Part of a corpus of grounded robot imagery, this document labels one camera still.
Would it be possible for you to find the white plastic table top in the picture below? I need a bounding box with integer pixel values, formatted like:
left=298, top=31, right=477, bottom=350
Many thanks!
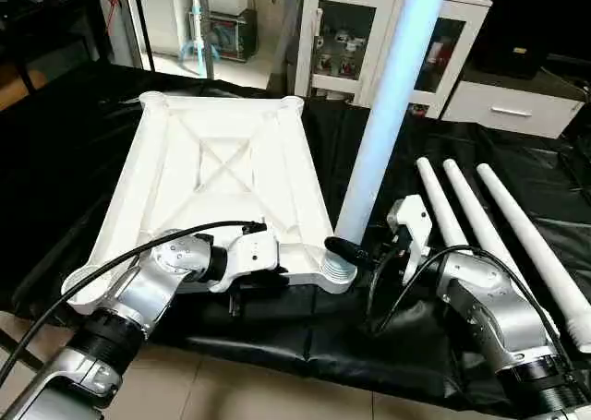
left=69, top=92, right=356, bottom=315

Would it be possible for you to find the black box yellow label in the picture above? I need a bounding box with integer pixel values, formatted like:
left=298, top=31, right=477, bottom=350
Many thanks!
left=476, top=0, right=573, bottom=79

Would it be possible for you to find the white drawer unit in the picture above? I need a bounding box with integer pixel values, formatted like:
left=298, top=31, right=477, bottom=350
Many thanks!
left=441, top=80, right=585, bottom=139

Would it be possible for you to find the black metal bench leg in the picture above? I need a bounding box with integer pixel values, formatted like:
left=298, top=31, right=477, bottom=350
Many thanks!
left=0, top=328, right=21, bottom=377

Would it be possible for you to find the white plastic table leg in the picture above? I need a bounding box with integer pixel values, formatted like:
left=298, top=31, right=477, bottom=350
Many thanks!
left=443, top=159, right=528, bottom=288
left=416, top=157, right=473, bottom=256
left=476, top=163, right=591, bottom=354
left=323, top=0, right=453, bottom=283

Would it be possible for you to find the light blue metal frame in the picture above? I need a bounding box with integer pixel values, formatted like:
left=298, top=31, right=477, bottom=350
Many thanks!
left=180, top=0, right=221, bottom=75

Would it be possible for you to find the black mat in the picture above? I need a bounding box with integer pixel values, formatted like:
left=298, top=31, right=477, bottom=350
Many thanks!
left=0, top=62, right=591, bottom=417

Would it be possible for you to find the white glass-door cabinet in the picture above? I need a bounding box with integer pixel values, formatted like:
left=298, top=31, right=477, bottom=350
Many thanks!
left=294, top=0, right=492, bottom=118

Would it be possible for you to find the dark storage box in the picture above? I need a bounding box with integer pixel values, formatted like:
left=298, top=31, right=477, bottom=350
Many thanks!
left=208, top=9, right=260, bottom=63

